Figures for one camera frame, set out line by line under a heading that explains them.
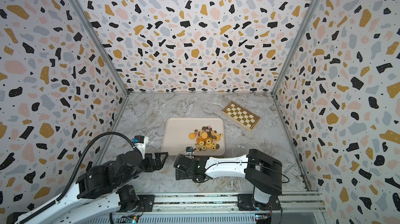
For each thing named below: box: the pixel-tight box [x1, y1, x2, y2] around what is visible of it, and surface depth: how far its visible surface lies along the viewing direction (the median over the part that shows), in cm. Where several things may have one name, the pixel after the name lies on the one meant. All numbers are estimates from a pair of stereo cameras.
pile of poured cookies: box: [188, 125, 223, 152], surface depth 97 cm
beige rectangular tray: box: [160, 117, 226, 156], surface depth 100 cm
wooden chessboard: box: [221, 101, 261, 132], surface depth 108 cm
